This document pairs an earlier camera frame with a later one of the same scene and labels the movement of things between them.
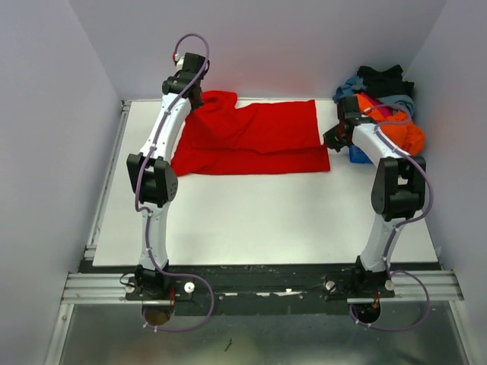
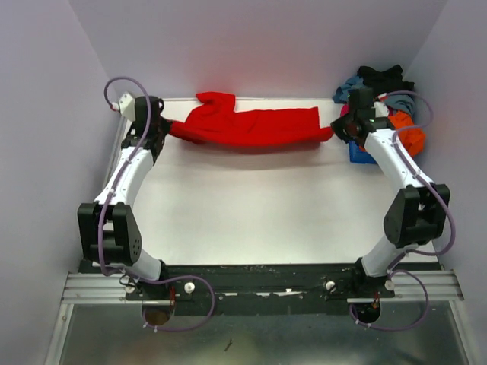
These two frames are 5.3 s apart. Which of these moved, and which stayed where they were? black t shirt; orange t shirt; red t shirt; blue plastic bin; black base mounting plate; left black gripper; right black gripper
Moved: left black gripper; red t shirt; right black gripper
Stayed: blue plastic bin; black t shirt; black base mounting plate; orange t shirt
